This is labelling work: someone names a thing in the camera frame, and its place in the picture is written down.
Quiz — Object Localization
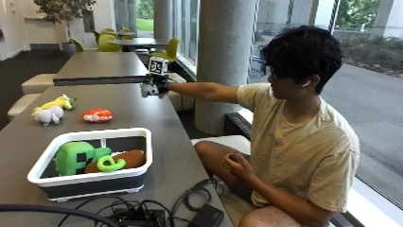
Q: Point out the small grey plush toy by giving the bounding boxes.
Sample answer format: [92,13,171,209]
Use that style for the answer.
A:
[139,82,159,98]

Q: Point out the white marker cube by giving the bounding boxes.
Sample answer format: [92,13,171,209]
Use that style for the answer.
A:
[147,56,170,77]

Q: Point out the yellow-green chair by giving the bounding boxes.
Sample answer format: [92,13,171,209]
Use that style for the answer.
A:
[68,38,85,53]
[118,27,133,41]
[149,37,181,63]
[97,33,123,53]

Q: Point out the long grey table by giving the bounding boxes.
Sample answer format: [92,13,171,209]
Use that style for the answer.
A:
[53,51,151,87]

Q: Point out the large round table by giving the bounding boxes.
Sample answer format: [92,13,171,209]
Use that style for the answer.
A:
[106,37,169,52]

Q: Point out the red and white plush toy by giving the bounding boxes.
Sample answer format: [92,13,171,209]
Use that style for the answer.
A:
[81,109,114,124]

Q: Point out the small round table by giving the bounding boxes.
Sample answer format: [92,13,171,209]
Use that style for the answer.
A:
[102,30,137,38]

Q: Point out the black power adapter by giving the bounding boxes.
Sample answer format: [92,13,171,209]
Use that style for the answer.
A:
[186,203,225,227]

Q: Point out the the person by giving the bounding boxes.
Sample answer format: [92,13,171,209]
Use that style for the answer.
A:
[193,25,363,227]

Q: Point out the wide concrete pillar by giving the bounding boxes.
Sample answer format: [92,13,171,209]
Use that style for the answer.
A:
[193,0,258,136]

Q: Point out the narrow concrete pillar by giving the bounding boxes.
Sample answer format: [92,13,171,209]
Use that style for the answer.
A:
[153,0,175,44]

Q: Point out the brown plush toy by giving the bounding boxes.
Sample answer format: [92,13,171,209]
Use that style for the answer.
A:
[82,149,147,175]

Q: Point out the yellow plush toy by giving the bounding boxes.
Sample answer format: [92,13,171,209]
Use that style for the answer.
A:
[32,94,78,116]

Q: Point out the white plush animal toy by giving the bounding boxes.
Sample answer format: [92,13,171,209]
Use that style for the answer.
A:
[33,105,65,127]

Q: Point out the green curled plush toy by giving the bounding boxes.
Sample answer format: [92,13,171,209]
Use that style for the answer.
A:
[96,154,127,173]

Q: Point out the black device box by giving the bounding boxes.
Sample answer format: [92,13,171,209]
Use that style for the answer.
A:
[109,207,167,227]

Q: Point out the glasses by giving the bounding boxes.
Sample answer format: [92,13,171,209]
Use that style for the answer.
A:
[263,64,279,79]

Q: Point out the green blocky plush toy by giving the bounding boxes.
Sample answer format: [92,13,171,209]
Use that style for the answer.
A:
[54,141,113,177]

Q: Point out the potted tree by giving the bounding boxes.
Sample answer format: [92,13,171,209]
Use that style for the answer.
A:
[32,0,98,58]

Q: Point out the white and black basin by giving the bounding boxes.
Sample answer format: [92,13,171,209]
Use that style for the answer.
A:
[26,127,154,203]

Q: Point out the black curved bar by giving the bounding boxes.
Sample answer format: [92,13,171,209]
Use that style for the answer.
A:
[0,203,121,227]

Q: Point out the black cables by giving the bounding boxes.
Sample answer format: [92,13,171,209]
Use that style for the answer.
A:
[56,177,227,227]

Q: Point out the wall picture frame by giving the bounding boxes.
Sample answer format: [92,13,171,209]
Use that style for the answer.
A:
[82,9,97,33]

